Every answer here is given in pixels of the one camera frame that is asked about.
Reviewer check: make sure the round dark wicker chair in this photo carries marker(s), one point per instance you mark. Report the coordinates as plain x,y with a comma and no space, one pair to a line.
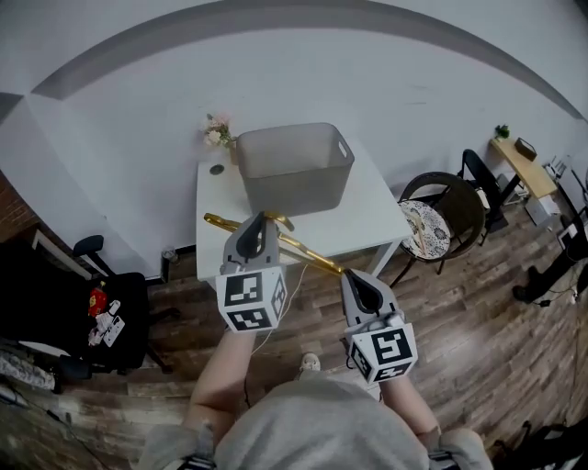
464,202

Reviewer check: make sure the white remote and papers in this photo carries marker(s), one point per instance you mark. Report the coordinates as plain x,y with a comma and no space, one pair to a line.
110,323

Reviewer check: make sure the white drawer cabinet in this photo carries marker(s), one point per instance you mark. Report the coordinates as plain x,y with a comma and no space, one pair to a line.
544,211

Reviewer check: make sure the person's left forearm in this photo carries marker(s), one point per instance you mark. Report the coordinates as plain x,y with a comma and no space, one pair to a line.
220,376

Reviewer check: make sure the person's right forearm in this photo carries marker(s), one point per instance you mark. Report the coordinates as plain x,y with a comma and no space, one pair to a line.
409,404

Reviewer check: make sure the black office chair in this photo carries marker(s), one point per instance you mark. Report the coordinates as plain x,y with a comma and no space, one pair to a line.
133,294

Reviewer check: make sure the red snack packet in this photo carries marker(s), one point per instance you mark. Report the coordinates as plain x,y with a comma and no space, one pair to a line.
97,303

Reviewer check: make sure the patterned seat cushion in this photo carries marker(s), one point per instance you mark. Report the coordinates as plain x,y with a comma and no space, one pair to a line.
432,229

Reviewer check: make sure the small green potted plant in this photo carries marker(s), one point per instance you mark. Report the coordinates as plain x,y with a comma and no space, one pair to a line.
502,132

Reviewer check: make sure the small dark floor bin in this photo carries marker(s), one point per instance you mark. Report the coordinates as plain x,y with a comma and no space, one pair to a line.
169,261

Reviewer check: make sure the white square table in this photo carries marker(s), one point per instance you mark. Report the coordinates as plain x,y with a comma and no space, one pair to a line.
358,225

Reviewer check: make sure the round dark table grommet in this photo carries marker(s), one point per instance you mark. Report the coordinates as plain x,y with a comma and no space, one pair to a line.
217,169

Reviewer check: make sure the pink flowers in vase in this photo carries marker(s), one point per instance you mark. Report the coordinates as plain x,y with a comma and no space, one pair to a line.
215,135

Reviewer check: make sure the black folding chair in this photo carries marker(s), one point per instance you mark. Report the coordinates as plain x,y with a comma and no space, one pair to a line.
478,170

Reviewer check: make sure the light wooden side table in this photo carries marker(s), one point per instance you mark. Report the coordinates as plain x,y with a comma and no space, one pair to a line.
528,170

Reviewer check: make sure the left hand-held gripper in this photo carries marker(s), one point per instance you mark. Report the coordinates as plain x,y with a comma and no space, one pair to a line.
243,289

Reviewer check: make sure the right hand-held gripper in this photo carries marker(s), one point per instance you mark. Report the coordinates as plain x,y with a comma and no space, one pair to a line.
390,349

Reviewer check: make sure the person's grey clothing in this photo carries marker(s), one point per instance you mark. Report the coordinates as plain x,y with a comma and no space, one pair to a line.
321,427

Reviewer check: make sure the grey plastic bin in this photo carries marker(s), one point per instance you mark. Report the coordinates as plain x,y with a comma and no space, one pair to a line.
294,183

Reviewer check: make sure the dark desk with white legs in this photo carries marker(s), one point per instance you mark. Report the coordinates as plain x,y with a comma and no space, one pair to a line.
59,254

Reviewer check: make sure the person's beige shoe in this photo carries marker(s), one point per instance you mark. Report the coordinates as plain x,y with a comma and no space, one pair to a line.
310,362

